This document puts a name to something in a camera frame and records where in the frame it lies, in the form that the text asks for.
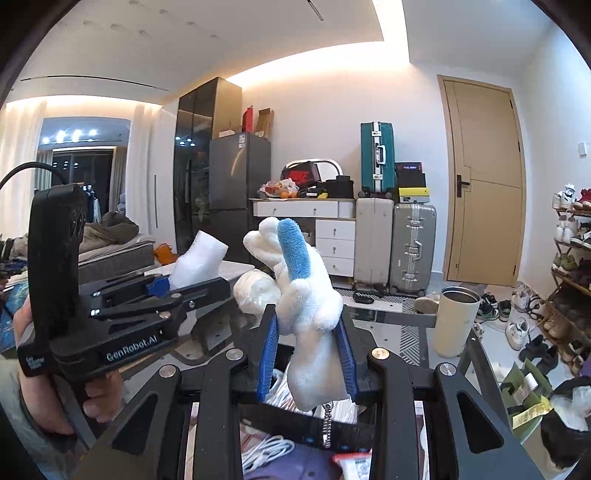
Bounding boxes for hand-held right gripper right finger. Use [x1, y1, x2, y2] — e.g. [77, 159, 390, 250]
[335, 316, 546, 480]

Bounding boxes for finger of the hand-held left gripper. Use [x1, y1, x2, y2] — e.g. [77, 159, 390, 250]
[90, 272, 172, 302]
[90, 276, 232, 324]

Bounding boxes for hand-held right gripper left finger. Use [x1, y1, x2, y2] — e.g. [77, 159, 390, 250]
[68, 302, 282, 480]

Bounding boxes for white fluffy cloth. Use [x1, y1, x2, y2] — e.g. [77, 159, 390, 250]
[168, 230, 230, 290]

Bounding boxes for white sock blue toe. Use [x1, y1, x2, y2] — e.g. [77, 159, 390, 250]
[243, 216, 357, 449]

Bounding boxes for person's left forearm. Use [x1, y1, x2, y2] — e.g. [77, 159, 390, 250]
[0, 357, 70, 462]

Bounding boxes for person's left hand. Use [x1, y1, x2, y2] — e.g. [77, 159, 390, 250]
[12, 295, 125, 437]

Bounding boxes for orange bag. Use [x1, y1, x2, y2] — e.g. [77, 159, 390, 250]
[153, 243, 179, 267]

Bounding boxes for white crumpled plastic bag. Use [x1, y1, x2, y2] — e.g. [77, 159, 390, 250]
[233, 270, 283, 329]

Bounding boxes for brown blanket heap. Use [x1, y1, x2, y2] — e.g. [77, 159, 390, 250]
[80, 211, 140, 253]

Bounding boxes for patterned floor rug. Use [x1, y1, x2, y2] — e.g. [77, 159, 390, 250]
[331, 288, 445, 366]

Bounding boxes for hanging clothes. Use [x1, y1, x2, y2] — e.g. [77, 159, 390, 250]
[85, 184, 105, 223]

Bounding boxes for beige slipper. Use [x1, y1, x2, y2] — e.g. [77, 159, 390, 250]
[414, 295, 443, 315]

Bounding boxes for beige curtain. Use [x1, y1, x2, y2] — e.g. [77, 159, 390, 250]
[110, 147, 129, 219]

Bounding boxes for red label white packet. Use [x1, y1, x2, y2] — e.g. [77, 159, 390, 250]
[332, 452, 373, 480]

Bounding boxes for purple cloth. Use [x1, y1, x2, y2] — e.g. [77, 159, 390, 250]
[244, 444, 343, 480]

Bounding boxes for cream cylindrical bin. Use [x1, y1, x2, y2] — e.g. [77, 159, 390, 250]
[436, 285, 479, 359]

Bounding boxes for tall dark glass cabinet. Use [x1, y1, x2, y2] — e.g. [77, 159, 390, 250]
[174, 76, 243, 269]

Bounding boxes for beige suitcase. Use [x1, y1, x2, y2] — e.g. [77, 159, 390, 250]
[353, 197, 396, 297]

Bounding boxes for grey refrigerator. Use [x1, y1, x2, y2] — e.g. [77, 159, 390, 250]
[208, 132, 272, 260]

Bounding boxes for white dresser with drawers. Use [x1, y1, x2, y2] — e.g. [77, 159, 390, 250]
[248, 198, 357, 290]

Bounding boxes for silver suitcase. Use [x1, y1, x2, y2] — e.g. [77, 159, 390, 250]
[390, 202, 438, 297]

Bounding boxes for bag of fruit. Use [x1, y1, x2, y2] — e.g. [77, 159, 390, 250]
[260, 179, 302, 200]

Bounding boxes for red and black shoe box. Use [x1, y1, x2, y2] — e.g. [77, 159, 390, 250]
[280, 160, 320, 184]

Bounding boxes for scattered sneakers group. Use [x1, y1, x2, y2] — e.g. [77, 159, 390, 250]
[475, 281, 561, 370]

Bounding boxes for green paper bag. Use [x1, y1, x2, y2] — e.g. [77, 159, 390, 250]
[500, 359, 556, 440]

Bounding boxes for black bag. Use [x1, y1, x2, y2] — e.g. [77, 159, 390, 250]
[322, 175, 356, 199]

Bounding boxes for yellow and black box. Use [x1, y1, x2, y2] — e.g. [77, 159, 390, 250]
[397, 186, 431, 204]

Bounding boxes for brown cardboard carton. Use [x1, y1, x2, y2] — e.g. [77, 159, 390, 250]
[256, 108, 275, 140]

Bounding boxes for white round chair back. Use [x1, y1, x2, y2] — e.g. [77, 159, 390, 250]
[294, 158, 343, 179]

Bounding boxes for black flat box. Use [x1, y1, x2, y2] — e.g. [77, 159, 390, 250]
[396, 161, 427, 189]

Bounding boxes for teal suitcase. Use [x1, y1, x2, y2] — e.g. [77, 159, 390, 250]
[359, 122, 398, 198]

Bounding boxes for beige wooden door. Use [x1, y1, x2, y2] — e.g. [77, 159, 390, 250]
[437, 75, 528, 288]

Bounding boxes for black trash bin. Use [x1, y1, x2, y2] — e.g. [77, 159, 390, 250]
[539, 376, 591, 468]

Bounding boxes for wooden shoe rack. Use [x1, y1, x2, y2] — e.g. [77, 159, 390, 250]
[551, 208, 591, 376]

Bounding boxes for shoe rack with shoes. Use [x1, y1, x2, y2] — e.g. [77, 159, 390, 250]
[551, 183, 591, 370]

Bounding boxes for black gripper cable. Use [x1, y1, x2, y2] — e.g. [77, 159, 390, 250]
[0, 163, 71, 191]

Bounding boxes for white coiled cord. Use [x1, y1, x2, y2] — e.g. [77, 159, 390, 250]
[242, 434, 296, 472]

